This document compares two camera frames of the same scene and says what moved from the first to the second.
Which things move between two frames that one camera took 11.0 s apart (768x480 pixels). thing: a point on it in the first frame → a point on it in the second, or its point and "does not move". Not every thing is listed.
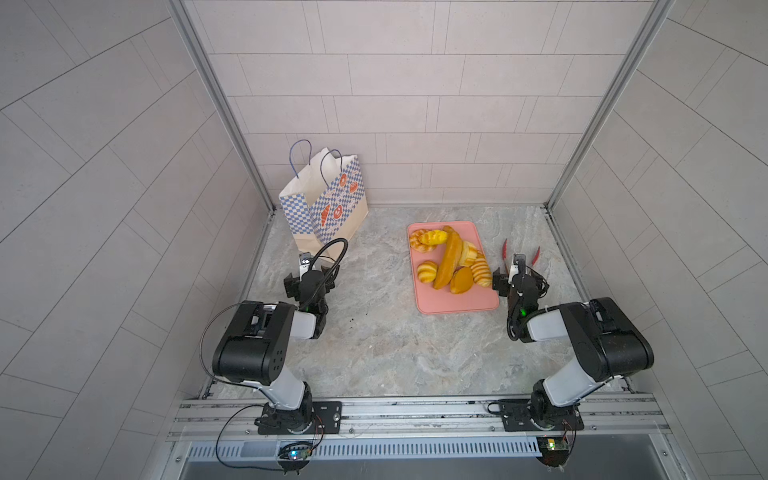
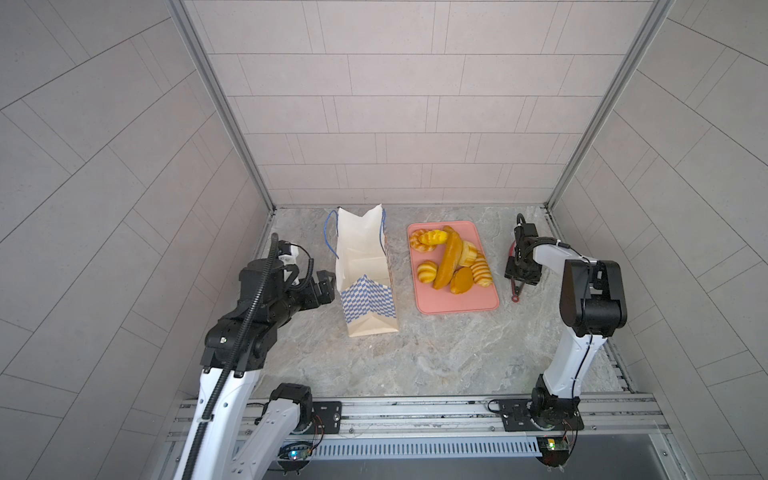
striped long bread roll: (481, 272) does not move
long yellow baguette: (450, 259) does not move
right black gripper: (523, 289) → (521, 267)
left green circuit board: (295, 454) does not move
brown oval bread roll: (461, 280) does not move
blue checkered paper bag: (327, 204) → (362, 272)
